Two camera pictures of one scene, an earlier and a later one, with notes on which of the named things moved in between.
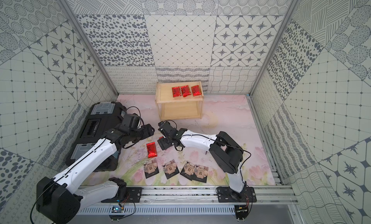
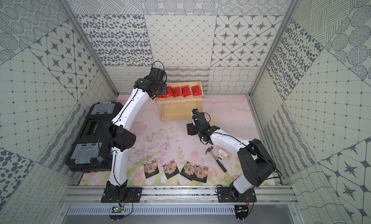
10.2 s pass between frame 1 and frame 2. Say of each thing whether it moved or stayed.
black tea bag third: stayed
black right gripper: moved
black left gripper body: moved
